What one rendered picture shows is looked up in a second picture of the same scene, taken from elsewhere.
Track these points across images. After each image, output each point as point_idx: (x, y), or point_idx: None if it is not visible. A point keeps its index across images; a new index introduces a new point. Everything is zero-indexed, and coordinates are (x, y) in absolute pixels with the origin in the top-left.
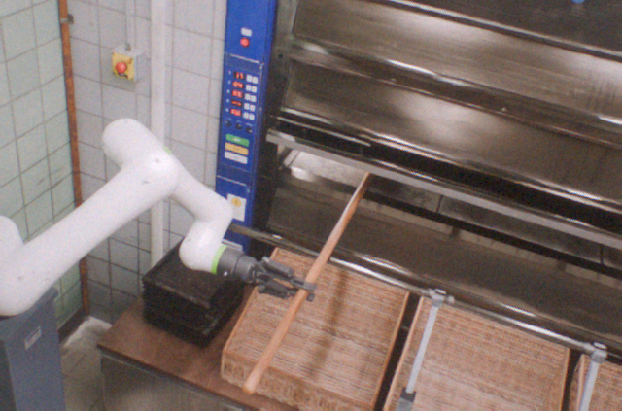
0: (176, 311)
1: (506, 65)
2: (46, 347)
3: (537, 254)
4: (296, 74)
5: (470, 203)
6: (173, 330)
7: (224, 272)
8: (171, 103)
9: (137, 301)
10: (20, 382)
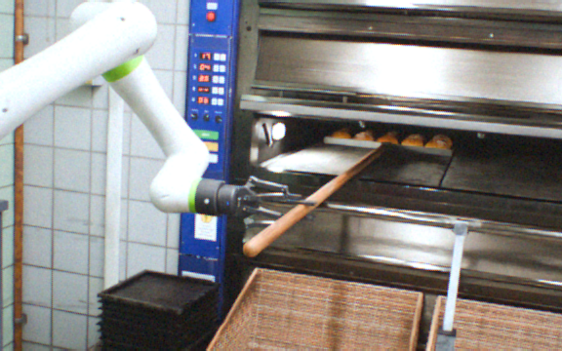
0: (140, 332)
1: None
2: None
3: None
4: (266, 47)
5: (476, 130)
6: None
7: (204, 200)
8: (131, 111)
9: (89, 350)
10: None
